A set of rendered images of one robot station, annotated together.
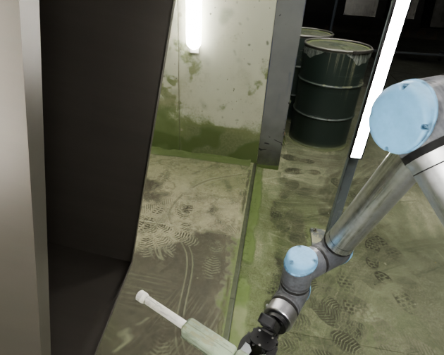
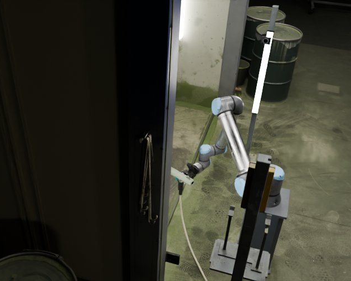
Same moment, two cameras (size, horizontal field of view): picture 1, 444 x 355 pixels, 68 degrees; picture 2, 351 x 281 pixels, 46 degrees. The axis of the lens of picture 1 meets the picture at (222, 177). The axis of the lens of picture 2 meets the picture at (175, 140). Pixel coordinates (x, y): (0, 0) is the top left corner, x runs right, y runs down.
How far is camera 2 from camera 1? 2.50 m
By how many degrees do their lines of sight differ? 6
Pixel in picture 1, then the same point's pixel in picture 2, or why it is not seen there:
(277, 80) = (228, 59)
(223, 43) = (196, 36)
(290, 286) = (200, 158)
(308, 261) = (206, 149)
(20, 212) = not seen: hidden behind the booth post
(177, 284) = not seen: hidden behind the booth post
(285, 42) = (233, 39)
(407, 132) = (215, 110)
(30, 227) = not seen: hidden behind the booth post
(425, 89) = (219, 101)
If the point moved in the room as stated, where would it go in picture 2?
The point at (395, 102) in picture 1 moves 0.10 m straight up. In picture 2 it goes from (214, 103) to (215, 91)
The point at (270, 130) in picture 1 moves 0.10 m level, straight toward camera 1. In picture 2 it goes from (224, 90) to (223, 93)
